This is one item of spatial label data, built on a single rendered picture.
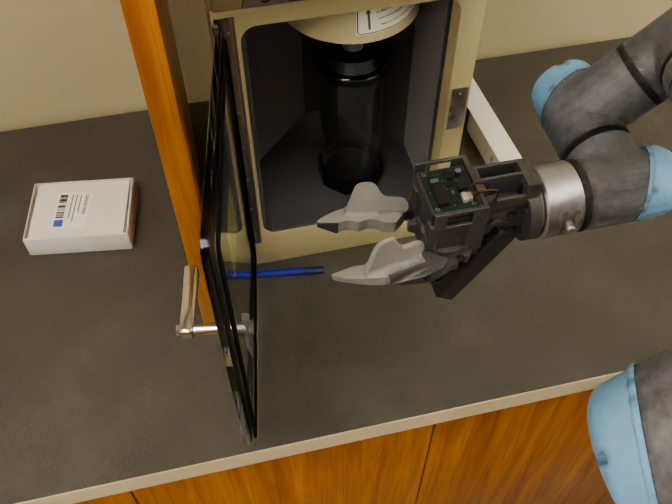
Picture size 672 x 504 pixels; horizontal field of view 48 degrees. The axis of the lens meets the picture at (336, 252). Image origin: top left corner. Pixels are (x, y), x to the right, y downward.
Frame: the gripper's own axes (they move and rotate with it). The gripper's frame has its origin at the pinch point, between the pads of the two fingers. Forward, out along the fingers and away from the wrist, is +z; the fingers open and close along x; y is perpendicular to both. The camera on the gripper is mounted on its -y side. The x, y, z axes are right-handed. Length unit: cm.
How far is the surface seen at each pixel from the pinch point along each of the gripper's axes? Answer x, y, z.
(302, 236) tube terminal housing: -25.9, -29.1, -0.9
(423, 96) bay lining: -33.1, -11.5, -20.5
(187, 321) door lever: 0.0, -7.2, 15.9
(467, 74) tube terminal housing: -25.9, -2.5, -23.3
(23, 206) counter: -47, -34, 42
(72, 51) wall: -69, -22, 30
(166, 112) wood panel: -17.0, 6.4, 14.2
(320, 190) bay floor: -32.1, -26.5, -5.1
